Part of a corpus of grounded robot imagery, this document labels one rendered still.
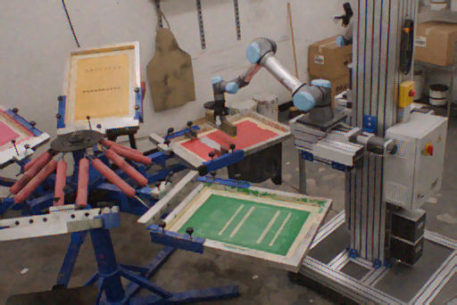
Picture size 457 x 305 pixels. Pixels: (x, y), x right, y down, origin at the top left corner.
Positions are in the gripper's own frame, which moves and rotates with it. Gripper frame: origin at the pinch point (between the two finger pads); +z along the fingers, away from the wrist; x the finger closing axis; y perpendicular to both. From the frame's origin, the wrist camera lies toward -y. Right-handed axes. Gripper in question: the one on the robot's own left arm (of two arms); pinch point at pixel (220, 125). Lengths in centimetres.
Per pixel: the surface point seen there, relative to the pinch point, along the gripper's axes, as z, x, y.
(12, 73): -21, -92, -200
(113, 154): -12, -84, 15
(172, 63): 6, 64, -194
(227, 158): 9.6, -16.0, 30.1
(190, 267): 109, -38, -6
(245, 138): 13.6, 15.4, 6.8
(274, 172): 40, 27, 22
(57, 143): -22, -109, -4
